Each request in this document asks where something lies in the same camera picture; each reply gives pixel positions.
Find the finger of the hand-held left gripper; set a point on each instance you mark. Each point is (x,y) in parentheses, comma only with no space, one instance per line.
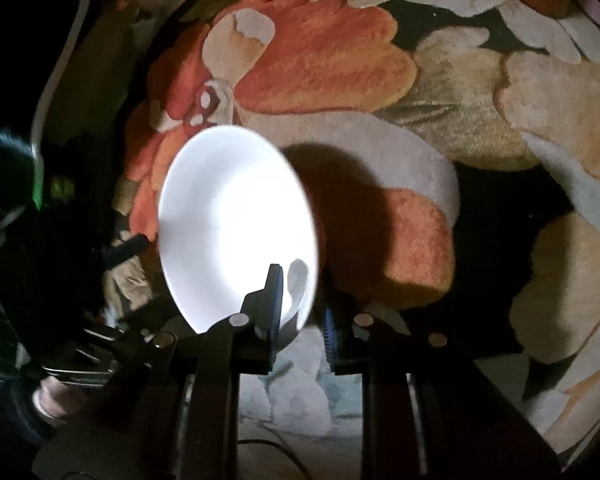
(127,250)

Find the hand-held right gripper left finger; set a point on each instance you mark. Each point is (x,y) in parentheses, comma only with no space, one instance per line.
(275,305)

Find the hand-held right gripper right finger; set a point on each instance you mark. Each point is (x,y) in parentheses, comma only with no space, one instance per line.
(330,340)

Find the white bowl red-brown outside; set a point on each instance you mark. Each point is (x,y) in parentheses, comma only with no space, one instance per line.
(230,220)

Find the person's left hand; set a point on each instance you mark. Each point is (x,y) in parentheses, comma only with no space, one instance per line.
(55,400)

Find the dark teal cloth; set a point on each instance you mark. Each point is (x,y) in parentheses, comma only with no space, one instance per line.
(0,155)

